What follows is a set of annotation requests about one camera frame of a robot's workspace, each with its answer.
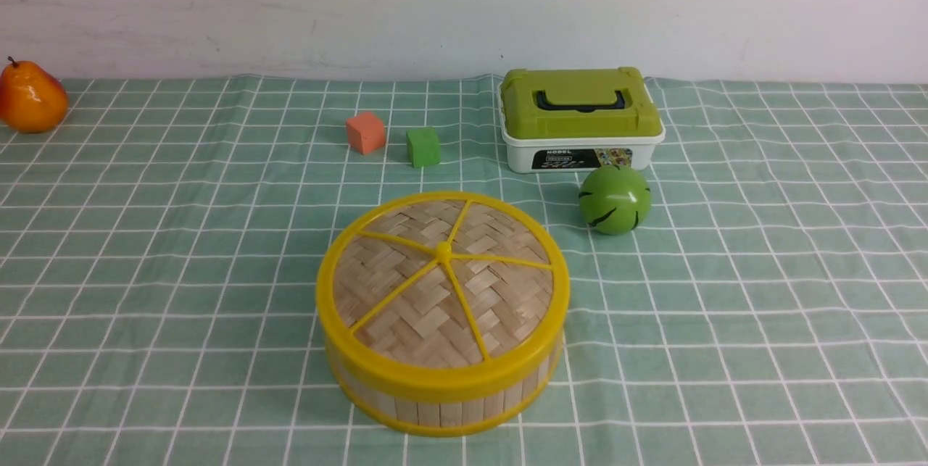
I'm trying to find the yellow woven bamboo steamer lid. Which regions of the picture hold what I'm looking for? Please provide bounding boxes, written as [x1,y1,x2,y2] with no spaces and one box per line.
[316,191,570,403]

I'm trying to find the yellow bamboo steamer basket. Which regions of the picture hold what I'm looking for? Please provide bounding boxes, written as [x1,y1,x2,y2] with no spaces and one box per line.
[326,343,563,438]

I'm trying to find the green foam cube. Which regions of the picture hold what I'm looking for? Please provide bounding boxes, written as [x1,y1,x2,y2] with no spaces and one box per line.
[405,127,442,168]

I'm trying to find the orange foam cube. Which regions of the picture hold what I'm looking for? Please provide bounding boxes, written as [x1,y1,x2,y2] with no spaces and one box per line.
[345,112,386,155]

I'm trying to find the green lidded white storage box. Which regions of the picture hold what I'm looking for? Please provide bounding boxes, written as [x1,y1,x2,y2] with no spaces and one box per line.
[497,67,666,173]

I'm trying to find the green striped toy melon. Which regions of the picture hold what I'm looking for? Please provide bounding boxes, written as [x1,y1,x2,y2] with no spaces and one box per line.
[578,165,652,236]

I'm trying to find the green checkered tablecloth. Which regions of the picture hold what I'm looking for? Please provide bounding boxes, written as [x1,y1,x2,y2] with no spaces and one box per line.
[1,76,927,465]

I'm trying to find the orange plastic pear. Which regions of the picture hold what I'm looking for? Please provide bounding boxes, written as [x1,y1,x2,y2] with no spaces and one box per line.
[1,57,69,133]

